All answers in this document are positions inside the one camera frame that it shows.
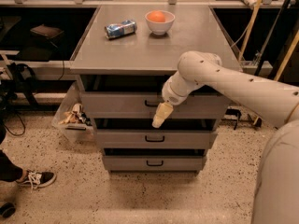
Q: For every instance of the clear plastic bin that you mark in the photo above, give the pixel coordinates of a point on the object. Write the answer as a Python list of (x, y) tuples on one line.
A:
[(70, 118)]

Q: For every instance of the grey bottom drawer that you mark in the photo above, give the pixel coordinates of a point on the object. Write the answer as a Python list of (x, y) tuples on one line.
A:
[(154, 164)]

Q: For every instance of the black wheel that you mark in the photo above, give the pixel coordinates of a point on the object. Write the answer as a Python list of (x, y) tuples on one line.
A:
[(7, 210)]

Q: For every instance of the black white sneaker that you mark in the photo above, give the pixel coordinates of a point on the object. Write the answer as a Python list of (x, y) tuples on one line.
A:
[(36, 180)]

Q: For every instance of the grey top drawer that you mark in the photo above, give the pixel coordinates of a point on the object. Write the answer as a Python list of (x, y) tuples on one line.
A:
[(134, 105)]

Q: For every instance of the grey middle drawer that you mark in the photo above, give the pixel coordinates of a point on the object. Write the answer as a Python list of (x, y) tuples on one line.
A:
[(155, 139)]

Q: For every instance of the grey drawer cabinet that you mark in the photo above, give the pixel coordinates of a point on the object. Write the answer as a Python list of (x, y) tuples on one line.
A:
[(143, 61)]

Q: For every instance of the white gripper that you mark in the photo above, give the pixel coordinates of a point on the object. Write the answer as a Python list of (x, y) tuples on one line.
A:
[(171, 94)]

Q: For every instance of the person's dark trouser leg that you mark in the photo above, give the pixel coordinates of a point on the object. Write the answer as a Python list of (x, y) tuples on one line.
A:
[(9, 172)]

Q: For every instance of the white bowl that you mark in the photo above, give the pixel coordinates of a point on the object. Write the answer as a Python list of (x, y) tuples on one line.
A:
[(161, 28)]

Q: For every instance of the orange fruit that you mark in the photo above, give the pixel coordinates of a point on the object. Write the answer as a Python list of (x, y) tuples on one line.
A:
[(156, 16)]

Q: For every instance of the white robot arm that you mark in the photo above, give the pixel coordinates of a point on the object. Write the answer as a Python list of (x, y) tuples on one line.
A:
[(276, 196)]

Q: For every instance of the wooden stick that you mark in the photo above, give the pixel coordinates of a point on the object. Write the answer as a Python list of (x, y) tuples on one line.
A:
[(250, 26)]

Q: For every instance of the grey drawer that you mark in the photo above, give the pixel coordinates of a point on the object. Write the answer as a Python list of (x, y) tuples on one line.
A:
[(154, 164), (155, 139), (134, 105)]

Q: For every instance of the blue crushed soda can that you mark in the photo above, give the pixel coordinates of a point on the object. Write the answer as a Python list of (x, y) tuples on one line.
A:
[(116, 30)]

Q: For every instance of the black box on shelf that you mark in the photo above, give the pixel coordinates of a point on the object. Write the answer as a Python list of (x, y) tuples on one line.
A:
[(46, 31)]

